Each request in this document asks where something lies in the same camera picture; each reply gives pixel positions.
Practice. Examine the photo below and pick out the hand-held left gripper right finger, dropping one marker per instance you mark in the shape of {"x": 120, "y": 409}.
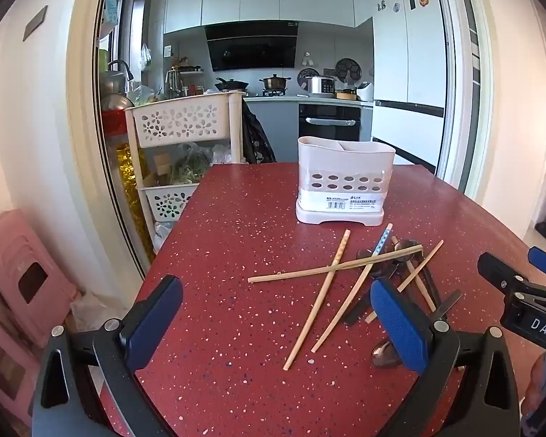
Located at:
{"x": 398, "y": 327}

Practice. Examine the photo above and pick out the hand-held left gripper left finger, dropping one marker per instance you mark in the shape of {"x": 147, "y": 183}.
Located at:
{"x": 152, "y": 323}

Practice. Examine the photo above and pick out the dark grey spoon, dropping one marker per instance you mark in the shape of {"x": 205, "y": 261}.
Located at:
{"x": 366, "y": 256}
{"x": 407, "y": 248}
{"x": 384, "y": 356}

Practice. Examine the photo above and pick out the plain wooden chopstick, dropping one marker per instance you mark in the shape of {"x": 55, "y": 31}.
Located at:
{"x": 419, "y": 282}
{"x": 300, "y": 271}
{"x": 425, "y": 259}

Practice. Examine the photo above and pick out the blue patterned chopstick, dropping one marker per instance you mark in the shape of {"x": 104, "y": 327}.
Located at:
{"x": 339, "y": 309}

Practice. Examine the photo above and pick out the white plastic utensil holder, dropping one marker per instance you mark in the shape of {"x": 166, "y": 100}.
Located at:
{"x": 346, "y": 209}

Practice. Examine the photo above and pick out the person's right forearm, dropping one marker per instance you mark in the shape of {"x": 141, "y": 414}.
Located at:
{"x": 545, "y": 375}

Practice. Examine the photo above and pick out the crumpled white plastic bag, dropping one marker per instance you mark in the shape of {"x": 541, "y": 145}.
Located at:
{"x": 91, "y": 312}

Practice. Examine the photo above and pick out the gold foil package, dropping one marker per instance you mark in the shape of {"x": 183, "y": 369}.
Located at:
{"x": 128, "y": 177}

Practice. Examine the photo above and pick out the pink plastic stool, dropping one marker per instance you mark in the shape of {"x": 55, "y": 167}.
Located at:
{"x": 9, "y": 259}
{"x": 4, "y": 364}

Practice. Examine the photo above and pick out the green leafy vegetables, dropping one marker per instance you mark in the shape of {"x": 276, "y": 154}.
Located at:
{"x": 186, "y": 168}

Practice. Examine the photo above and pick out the white plastic basket trolley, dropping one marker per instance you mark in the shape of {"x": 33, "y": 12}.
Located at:
{"x": 177, "y": 120}

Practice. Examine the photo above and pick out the red plastic basin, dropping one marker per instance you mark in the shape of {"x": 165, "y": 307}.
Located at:
{"x": 113, "y": 120}

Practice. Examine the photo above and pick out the black built-in oven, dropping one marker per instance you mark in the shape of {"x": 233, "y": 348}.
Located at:
{"x": 330, "y": 132}

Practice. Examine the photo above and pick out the white countertop appliance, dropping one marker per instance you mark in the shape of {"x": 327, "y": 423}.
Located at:
{"x": 366, "y": 92}

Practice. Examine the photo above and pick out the steel bowl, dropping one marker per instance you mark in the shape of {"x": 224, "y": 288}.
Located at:
{"x": 116, "y": 101}

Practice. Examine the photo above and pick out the wooden cutting board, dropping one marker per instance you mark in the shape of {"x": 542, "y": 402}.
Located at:
{"x": 346, "y": 96}

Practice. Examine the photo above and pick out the grey kitchen base cabinets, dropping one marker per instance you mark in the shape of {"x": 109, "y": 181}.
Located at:
{"x": 273, "y": 123}

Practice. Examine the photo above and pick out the white refrigerator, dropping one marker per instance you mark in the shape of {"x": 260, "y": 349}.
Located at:
{"x": 405, "y": 54}

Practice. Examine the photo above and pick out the spice rack with bottles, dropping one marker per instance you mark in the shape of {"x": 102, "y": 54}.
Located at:
{"x": 184, "y": 83}

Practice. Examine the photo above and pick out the steel pot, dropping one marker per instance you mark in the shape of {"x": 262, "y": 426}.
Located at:
{"x": 113, "y": 83}

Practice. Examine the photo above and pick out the black wok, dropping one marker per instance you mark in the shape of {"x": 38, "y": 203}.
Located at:
{"x": 232, "y": 85}

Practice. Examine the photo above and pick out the silver pressure cooker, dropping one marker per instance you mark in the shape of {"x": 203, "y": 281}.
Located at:
{"x": 322, "y": 86}

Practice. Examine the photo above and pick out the black kitchen faucet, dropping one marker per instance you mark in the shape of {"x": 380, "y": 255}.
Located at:
{"x": 126, "y": 70}

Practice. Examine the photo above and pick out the gas stove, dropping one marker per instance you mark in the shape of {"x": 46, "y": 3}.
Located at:
{"x": 277, "y": 94}

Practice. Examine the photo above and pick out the hanging clear plastic bag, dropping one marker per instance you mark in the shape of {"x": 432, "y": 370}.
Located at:
{"x": 145, "y": 56}

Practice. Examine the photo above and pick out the steel stockpot with lid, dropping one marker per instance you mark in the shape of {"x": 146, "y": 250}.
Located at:
{"x": 275, "y": 83}

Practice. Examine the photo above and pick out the black range hood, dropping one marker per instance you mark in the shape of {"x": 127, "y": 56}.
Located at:
{"x": 255, "y": 50}

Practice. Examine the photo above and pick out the blue and white package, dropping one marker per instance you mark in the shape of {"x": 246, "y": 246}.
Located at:
{"x": 111, "y": 4}

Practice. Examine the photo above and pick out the white upper kitchen cabinets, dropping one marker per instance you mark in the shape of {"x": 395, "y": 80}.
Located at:
{"x": 259, "y": 0}

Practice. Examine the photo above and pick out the white sliding door frame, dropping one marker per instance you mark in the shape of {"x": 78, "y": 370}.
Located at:
{"x": 84, "y": 100}

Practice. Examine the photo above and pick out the large round black wall trivet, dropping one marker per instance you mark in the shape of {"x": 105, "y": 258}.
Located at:
{"x": 348, "y": 69}

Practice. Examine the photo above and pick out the small round black wall trivet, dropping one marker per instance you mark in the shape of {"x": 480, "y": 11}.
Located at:
{"x": 307, "y": 73}

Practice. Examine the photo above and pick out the white wall outlet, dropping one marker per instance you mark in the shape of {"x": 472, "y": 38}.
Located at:
{"x": 167, "y": 51}

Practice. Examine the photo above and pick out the grey wall plate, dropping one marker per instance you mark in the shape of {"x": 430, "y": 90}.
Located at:
{"x": 35, "y": 22}

